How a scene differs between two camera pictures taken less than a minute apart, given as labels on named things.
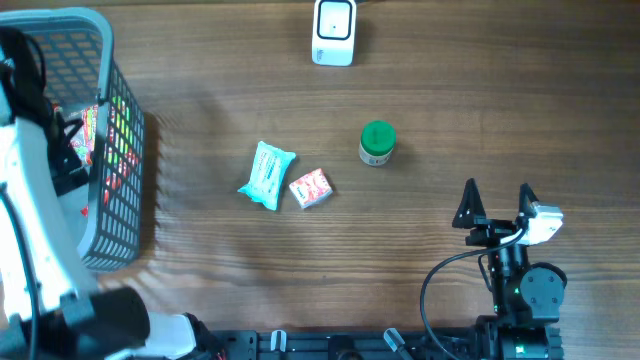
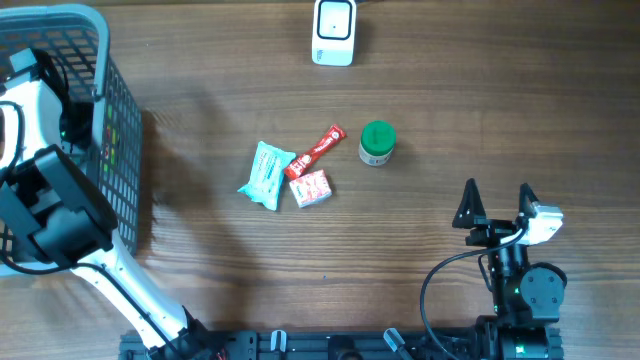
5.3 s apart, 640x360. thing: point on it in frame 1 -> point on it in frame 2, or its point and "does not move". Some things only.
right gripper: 491,229 does not move
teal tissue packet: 267,173 does not move
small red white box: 311,188 does not move
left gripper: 65,159 -> 82,140
